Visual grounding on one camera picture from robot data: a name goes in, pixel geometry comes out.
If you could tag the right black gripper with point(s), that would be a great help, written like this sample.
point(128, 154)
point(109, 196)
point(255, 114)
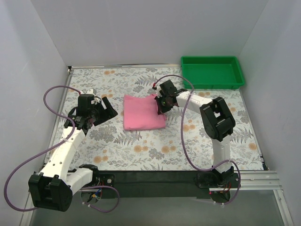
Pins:
point(161, 105)

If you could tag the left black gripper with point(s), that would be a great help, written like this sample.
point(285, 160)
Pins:
point(103, 113)

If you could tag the pink t shirt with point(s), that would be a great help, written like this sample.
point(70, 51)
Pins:
point(142, 113)

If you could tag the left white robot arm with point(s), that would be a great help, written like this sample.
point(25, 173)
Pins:
point(53, 187)

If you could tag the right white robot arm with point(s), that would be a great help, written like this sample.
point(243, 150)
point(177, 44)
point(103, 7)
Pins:
point(218, 124)

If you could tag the green plastic bin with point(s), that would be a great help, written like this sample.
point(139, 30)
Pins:
point(212, 72)

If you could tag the floral patterned table mat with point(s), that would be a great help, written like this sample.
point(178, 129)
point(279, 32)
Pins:
point(110, 147)

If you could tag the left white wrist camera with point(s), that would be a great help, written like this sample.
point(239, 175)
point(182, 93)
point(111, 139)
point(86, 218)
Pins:
point(91, 94)

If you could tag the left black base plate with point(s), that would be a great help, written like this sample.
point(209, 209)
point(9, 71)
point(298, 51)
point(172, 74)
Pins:
point(105, 180)

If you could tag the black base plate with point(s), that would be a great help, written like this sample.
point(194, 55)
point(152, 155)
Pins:
point(105, 180)
point(204, 182)

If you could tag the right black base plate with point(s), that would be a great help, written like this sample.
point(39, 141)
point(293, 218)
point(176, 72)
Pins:
point(204, 182)

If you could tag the aluminium frame rail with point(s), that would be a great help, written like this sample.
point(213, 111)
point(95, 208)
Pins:
point(171, 198)

